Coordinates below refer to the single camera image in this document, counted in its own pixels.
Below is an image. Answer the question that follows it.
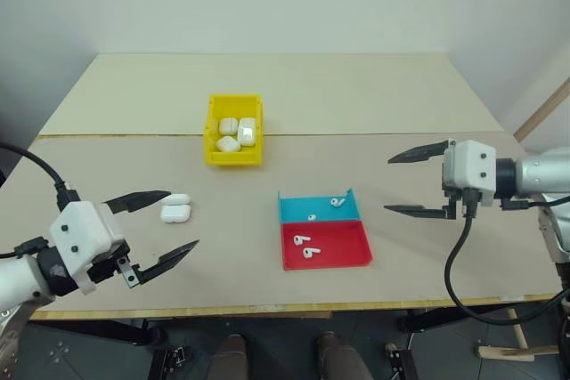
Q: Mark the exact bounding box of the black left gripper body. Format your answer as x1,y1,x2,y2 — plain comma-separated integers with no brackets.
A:
85,240,134,287

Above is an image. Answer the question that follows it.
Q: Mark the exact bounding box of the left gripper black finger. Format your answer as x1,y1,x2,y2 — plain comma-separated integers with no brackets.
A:
102,190,173,214
118,239,200,290

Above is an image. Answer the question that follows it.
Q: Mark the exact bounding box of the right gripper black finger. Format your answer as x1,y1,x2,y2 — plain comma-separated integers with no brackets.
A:
387,139,451,165
383,203,450,221

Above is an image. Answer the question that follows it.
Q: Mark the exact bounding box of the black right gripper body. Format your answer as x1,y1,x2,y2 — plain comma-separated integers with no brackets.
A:
440,184,485,222

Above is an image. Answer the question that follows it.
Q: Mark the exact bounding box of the yellow plastic bin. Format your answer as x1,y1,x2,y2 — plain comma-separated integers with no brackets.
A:
203,93,265,169

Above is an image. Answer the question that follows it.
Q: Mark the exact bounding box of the red plastic tray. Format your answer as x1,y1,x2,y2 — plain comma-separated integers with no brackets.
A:
279,219,375,272

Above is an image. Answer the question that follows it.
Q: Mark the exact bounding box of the blue plastic tray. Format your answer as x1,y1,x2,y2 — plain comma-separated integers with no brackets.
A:
277,187,363,225

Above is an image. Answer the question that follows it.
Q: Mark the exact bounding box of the slanted wooden beam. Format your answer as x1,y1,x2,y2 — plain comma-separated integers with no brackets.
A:
513,77,570,143

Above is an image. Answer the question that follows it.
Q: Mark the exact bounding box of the wooden floor stand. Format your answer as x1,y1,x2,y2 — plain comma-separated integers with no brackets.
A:
471,259,570,363

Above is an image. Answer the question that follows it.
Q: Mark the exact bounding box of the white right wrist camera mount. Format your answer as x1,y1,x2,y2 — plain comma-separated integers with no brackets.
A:
442,138,498,208

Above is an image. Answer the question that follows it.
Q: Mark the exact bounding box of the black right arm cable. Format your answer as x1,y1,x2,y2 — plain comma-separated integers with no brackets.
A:
444,188,570,324

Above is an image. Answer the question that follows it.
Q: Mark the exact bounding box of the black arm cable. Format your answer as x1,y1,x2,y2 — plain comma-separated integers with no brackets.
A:
0,141,81,213
444,188,570,324

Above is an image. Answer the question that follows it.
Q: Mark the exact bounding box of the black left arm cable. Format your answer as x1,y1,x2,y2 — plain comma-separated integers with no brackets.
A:
0,141,81,213

